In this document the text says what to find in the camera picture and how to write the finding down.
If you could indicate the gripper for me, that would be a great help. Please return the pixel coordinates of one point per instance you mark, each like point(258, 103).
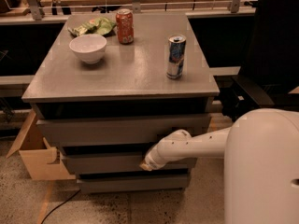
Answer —
point(151, 160)

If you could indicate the grey drawer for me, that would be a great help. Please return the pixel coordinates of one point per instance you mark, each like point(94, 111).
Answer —
point(103, 163)
point(134, 183)
point(119, 131)

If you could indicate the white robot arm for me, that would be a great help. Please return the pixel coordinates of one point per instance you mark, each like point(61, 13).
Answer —
point(261, 164)

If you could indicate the grey bottom drawer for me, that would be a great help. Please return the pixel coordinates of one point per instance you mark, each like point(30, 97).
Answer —
point(134, 183)

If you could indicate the grey top drawer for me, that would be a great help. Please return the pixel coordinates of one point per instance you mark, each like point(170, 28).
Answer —
point(119, 131)

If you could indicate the grey drawer cabinet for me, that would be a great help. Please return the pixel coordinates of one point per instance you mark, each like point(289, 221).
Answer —
point(130, 81)

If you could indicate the cardboard box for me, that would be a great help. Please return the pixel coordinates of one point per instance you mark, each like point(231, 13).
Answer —
point(41, 161)

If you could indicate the silver blue energy drink can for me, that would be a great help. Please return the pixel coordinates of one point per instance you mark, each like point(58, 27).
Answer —
point(177, 44)

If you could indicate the white ceramic bowl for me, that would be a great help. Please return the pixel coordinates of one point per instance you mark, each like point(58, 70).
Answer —
point(89, 48)

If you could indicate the green chip bag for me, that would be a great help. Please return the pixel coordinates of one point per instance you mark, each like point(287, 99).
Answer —
point(98, 26)

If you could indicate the orange soda can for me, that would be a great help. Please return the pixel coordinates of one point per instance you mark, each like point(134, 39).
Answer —
point(125, 28)

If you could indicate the black office chair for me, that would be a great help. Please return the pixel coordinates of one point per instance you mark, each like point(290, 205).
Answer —
point(270, 71)

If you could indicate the metal railing frame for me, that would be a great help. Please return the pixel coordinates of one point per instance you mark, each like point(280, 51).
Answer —
point(134, 3)

